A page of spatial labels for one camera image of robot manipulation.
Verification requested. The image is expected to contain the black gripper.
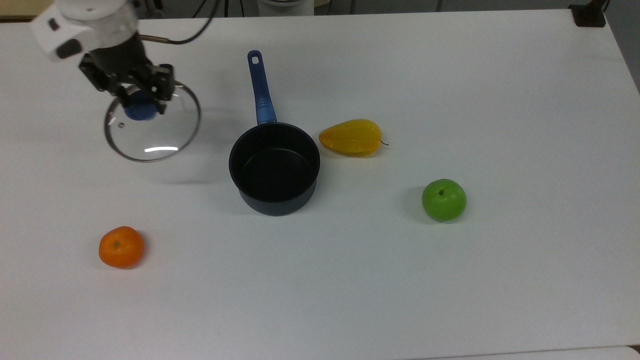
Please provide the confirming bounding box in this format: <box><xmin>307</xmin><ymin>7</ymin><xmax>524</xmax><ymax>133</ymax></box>
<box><xmin>78</xmin><ymin>37</ymin><xmax>175</xmax><ymax>115</ymax></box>

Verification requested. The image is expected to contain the glass lid with blue knob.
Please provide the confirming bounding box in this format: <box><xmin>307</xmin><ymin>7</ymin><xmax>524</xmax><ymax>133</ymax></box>
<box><xmin>103</xmin><ymin>82</ymin><xmax>202</xmax><ymax>163</ymax></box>

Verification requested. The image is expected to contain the wooden furniture edge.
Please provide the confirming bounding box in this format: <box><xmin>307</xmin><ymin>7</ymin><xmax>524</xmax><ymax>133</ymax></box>
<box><xmin>0</xmin><ymin>0</ymin><xmax>56</xmax><ymax>21</ymax></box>

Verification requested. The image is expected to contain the orange mandarin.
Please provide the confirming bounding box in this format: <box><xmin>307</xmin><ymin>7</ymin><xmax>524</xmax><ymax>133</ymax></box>
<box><xmin>98</xmin><ymin>226</ymin><xmax>145</xmax><ymax>269</ymax></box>

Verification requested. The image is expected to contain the yellow starfruit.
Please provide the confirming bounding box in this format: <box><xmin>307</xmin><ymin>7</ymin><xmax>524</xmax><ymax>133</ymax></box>
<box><xmin>318</xmin><ymin>118</ymin><xmax>390</xmax><ymax>158</ymax></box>

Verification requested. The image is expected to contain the green apple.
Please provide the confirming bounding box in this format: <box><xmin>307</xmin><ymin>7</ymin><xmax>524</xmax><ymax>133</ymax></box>
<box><xmin>421</xmin><ymin>178</ymin><xmax>468</xmax><ymax>223</ymax></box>

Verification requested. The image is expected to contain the black table clamp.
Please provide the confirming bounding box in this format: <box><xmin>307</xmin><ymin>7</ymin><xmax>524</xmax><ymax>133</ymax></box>
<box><xmin>568</xmin><ymin>0</ymin><xmax>611</xmax><ymax>28</ymax></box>

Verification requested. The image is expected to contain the black cable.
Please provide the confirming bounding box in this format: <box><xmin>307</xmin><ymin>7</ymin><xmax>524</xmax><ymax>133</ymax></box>
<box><xmin>138</xmin><ymin>0</ymin><xmax>222</xmax><ymax>46</ymax></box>

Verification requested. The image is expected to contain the black saucepan with blue handle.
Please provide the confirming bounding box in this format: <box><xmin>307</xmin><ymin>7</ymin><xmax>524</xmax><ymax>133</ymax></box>
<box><xmin>228</xmin><ymin>50</ymin><xmax>321</xmax><ymax>217</ymax></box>

